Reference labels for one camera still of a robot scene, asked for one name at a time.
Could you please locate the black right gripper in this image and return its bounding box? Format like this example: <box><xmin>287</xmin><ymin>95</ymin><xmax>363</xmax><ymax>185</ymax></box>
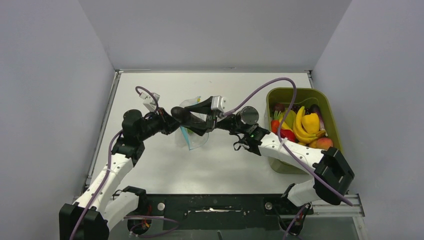
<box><xmin>181</xmin><ymin>98</ymin><xmax>247</xmax><ymax>135</ymax></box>

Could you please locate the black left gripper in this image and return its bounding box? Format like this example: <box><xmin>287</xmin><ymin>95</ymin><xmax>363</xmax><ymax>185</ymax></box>
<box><xmin>137</xmin><ymin>107</ymin><xmax>185</xmax><ymax>142</ymax></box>

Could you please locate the clear zip top bag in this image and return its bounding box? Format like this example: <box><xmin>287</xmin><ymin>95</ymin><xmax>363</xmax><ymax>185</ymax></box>
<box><xmin>174</xmin><ymin>95</ymin><xmax>209</xmax><ymax>151</ymax></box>

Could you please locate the dark purple eggplant toy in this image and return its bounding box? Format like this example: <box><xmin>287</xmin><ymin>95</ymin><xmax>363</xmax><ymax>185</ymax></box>
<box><xmin>171</xmin><ymin>106</ymin><xmax>192</xmax><ymax>124</ymax></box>

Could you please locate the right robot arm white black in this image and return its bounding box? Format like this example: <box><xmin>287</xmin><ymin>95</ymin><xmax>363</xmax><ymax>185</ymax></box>
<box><xmin>171</xmin><ymin>96</ymin><xmax>355</xmax><ymax>214</ymax></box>

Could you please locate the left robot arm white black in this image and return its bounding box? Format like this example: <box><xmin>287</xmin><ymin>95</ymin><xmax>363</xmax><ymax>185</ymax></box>
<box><xmin>59</xmin><ymin>107</ymin><xmax>180</xmax><ymax>240</ymax></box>

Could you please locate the orange carrot toy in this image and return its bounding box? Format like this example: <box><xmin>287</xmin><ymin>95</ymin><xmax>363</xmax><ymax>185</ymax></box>
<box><xmin>270</xmin><ymin>111</ymin><xmax>282</xmax><ymax>134</ymax></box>

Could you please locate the olive green plastic tub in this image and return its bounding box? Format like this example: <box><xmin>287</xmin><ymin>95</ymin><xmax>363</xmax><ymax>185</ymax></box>
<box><xmin>264</xmin><ymin>87</ymin><xmax>344</xmax><ymax>175</ymax></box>

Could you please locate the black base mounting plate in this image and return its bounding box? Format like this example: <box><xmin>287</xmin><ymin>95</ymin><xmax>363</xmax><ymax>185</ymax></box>
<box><xmin>129</xmin><ymin>194</ymin><xmax>300</xmax><ymax>231</ymax></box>

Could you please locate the yellow banana bunch toy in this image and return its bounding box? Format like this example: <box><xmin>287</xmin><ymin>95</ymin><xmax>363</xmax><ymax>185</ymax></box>
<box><xmin>293</xmin><ymin>106</ymin><xmax>326</xmax><ymax>144</ymax></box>

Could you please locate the yellow bell pepper toy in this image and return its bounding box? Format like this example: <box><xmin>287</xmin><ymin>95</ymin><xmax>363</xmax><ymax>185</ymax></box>
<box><xmin>301</xmin><ymin>113</ymin><xmax>320</xmax><ymax>134</ymax></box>

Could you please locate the peach toy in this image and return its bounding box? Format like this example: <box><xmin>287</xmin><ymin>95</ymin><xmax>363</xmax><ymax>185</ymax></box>
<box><xmin>315</xmin><ymin>137</ymin><xmax>334</xmax><ymax>151</ymax></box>

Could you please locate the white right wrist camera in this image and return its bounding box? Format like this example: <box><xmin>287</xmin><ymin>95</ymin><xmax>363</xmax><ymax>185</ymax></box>
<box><xmin>210</xmin><ymin>95</ymin><xmax>228</xmax><ymax>113</ymax></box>

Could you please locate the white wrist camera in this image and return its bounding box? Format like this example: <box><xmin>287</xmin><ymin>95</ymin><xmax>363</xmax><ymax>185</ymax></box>
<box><xmin>140</xmin><ymin>92</ymin><xmax>160</xmax><ymax>112</ymax></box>
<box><xmin>210</xmin><ymin>95</ymin><xmax>228</xmax><ymax>113</ymax></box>

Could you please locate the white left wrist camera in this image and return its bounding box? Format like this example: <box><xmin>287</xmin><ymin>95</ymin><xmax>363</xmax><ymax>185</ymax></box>
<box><xmin>140</xmin><ymin>92</ymin><xmax>160</xmax><ymax>112</ymax></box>

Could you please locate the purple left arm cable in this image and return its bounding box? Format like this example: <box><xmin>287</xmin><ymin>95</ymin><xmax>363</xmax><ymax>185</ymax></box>
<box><xmin>68</xmin><ymin>85</ymin><xmax>160</xmax><ymax>240</ymax></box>

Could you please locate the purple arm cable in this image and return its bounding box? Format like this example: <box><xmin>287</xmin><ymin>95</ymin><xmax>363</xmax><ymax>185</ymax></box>
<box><xmin>221</xmin><ymin>77</ymin><xmax>354</xmax><ymax>240</ymax></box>
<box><xmin>68</xmin><ymin>85</ymin><xmax>160</xmax><ymax>240</ymax></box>

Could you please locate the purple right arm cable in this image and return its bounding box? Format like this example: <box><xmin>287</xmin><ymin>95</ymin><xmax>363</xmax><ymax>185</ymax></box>
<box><xmin>221</xmin><ymin>77</ymin><xmax>354</xmax><ymax>240</ymax></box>

